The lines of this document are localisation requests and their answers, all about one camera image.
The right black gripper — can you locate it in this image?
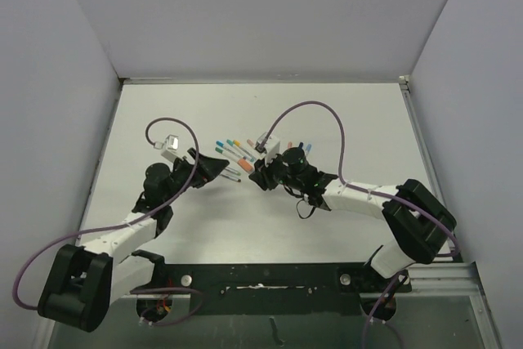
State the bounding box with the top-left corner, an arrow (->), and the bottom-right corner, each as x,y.
251,150 -> 304,191

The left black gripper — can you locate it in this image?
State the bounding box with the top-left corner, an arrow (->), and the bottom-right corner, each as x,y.
163,148 -> 228,205

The orange capped fat marker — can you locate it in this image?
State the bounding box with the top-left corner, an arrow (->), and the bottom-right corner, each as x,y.
237,159 -> 254,173

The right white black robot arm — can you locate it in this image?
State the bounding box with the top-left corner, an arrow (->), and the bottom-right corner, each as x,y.
249,148 -> 457,291

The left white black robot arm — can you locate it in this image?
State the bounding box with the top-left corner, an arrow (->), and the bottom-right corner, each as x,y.
37,149 -> 230,332

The magenta capped pen lower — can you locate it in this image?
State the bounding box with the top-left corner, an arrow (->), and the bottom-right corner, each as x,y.
220,173 -> 242,183

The green capped pen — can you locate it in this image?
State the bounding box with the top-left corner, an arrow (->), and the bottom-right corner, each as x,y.
225,168 -> 241,176

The light blue capped pen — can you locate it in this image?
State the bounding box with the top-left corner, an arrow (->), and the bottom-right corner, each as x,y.
216,141 -> 244,159

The yellow capped pen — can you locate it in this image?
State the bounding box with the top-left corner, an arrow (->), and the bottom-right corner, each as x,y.
233,140 -> 256,161

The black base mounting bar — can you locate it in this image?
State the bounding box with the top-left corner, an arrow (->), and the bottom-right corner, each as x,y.
142,262 -> 412,320

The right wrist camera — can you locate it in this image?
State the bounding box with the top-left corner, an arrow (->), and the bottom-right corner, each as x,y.
255,132 -> 281,165

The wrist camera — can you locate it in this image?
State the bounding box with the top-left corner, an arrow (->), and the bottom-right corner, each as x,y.
255,132 -> 281,165
153,134 -> 180,163

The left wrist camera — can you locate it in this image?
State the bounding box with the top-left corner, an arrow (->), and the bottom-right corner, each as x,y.
153,134 -> 180,163

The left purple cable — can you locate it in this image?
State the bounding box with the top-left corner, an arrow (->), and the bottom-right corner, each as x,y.
12,118 -> 205,328

